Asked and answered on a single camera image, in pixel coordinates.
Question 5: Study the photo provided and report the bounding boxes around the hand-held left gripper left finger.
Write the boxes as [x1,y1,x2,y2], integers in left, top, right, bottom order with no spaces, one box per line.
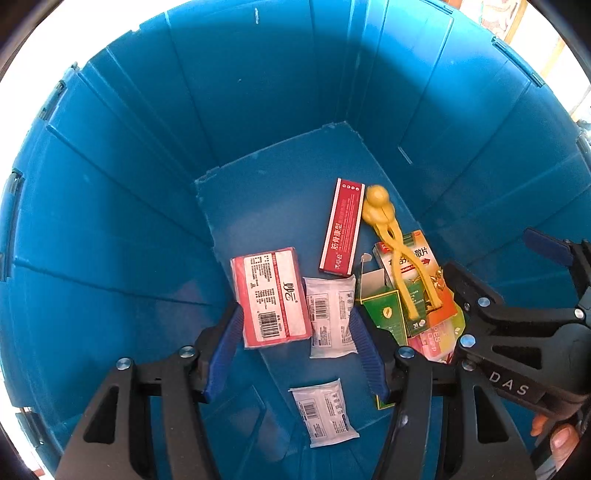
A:
[54,300,245,480]

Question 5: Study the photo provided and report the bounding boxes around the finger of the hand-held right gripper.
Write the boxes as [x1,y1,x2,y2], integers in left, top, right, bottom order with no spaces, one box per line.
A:
[441,261,588,357]
[524,227,591,303]

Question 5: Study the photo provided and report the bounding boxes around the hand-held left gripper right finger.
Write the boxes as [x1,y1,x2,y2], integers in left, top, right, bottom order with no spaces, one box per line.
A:
[348,308,539,480]

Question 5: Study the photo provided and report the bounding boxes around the green pink wet wipes pack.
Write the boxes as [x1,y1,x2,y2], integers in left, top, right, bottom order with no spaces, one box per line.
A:
[409,295,466,366]

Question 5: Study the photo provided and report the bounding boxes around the white tissue packet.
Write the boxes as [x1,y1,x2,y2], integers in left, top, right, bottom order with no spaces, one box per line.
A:
[288,377,361,449]
[301,274,360,359]

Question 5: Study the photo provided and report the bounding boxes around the pink tissue pack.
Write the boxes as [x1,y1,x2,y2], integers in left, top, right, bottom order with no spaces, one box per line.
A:
[230,246,313,350]

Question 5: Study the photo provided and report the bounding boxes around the white red green medicine box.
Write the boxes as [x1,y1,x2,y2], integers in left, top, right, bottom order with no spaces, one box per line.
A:
[372,229,438,296]

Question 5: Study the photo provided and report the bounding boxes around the red long box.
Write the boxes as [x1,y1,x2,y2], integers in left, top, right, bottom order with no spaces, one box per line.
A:
[318,176,366,278]

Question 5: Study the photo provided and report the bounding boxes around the yellow duck tongs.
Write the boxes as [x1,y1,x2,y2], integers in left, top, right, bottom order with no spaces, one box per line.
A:
[361,184,445,320]

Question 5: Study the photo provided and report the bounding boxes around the blue plastic crate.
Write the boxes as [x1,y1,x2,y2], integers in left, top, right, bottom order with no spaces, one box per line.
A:
[0,0,591,480]

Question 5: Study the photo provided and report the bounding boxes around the person's right hand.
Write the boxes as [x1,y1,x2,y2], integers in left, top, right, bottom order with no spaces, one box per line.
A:
[530,413,583,468]

